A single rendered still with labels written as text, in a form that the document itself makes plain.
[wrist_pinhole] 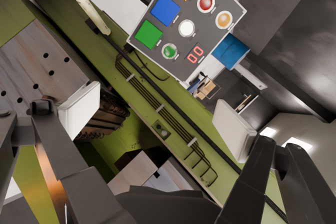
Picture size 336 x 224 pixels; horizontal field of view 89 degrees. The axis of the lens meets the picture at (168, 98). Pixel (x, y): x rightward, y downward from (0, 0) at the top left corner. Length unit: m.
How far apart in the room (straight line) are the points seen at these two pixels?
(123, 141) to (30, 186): 0.52
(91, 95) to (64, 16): 1.17
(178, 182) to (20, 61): 0.86
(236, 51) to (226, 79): 6.41
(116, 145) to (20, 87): 0.64
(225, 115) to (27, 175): 1.08
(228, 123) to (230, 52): 3.90
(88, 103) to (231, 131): 0.13
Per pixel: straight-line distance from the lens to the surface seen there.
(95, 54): 1.08
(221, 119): 0.19
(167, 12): 0.65
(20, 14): 1.17
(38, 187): 1.13
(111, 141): 1.28
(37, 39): 1.02
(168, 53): 0.66
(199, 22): 0.66
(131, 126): 1.24
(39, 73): 0.94
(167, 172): 0.71
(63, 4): 1.39
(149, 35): 0.65
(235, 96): 10.33
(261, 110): 10.52
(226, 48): 4.08
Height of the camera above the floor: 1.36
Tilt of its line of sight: 14 degrees down
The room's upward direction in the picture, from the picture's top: 135 degrees clockwise
